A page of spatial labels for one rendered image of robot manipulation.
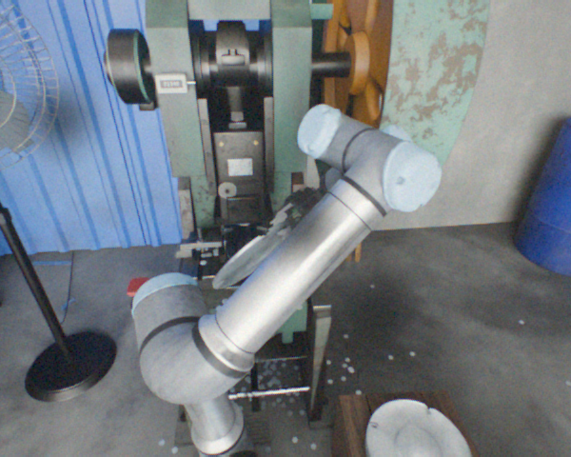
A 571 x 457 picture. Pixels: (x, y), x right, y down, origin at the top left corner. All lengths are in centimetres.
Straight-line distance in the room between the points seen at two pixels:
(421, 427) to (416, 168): 100
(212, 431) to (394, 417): 65
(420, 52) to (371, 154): 36
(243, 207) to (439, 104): 62
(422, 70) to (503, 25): 198
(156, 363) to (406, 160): 40
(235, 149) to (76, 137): 157
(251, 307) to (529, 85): 269
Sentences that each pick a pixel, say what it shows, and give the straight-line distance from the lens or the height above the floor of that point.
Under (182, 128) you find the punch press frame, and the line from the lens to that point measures 102.
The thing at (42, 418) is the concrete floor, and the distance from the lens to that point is 198.
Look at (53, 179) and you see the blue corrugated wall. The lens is 267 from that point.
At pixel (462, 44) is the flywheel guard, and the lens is 82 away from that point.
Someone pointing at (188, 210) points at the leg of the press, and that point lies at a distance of 153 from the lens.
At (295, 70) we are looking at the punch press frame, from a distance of 99.
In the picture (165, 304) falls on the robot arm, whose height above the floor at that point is 109.
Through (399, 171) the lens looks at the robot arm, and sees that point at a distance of 42.
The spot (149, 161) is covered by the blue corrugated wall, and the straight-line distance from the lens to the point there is 244.
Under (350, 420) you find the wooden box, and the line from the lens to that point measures 131.
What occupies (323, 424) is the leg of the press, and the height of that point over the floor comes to 3.
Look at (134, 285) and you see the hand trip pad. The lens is 117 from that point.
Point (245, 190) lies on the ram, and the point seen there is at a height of 99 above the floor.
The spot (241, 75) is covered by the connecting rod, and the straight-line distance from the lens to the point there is 104.
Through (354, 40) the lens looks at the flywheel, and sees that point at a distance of 111.
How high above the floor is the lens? 147
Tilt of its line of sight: 32 degrees down
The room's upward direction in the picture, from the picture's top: straight up
